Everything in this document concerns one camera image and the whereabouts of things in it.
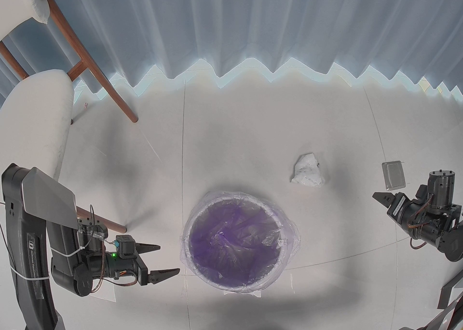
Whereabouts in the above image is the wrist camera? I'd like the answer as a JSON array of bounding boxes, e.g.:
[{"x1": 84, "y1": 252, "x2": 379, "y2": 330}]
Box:
[
  {"x1": 415, "y1": 184, "x2": 432, "y2": 203},
  {"x1": 115, "y1": 234, "x2": 137, "y2": 260}
]

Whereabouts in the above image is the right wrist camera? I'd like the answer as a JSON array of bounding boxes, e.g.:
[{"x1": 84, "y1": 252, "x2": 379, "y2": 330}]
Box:
[{"x1": 415, "y1": 184, "x2": 432, "y2": 203}]

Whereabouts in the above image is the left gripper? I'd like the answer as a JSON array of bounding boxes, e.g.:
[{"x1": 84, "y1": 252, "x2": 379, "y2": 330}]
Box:
[{"x1": 104, "y1": 243, "x2": 181, "y2": 287}]

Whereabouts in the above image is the white trash bin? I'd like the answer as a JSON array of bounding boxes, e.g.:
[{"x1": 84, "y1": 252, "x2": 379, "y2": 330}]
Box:
[{"x1": 183, "y1": 193, "x2": 290, "y2": 291}]

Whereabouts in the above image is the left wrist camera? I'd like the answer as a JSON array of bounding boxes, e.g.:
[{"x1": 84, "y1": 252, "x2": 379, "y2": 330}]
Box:
[{"x1": 115, "y1": 234, "x2": 137, "y2": 260}]

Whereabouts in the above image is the white cushioned wooden chair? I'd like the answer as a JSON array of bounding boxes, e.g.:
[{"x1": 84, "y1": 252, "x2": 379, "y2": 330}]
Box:
[{"x1": 0, "y1": 0, "x2": 139, "y2": 233}]

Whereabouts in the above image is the purple plastic bag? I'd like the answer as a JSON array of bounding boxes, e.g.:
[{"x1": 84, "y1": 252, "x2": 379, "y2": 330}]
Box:
[{"x1": 180, "y1": 187, "x2": 301, "y2": 294}]

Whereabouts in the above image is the pale blue curtain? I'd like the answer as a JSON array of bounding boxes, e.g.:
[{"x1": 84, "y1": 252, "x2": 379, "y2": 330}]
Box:
[{"x1": 0, "y1": 0, "x2": 463, "y2": 99}]

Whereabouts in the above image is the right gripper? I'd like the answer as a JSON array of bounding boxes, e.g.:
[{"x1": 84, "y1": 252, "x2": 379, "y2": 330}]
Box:
[{"x1": 386, "y1": 193, "x2": 435, "y2": 238}]

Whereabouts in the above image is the white paper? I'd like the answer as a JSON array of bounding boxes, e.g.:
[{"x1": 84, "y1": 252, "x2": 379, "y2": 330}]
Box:
[{"x1": 290, "y1": 153, "x2": 325, "y2": 188}]

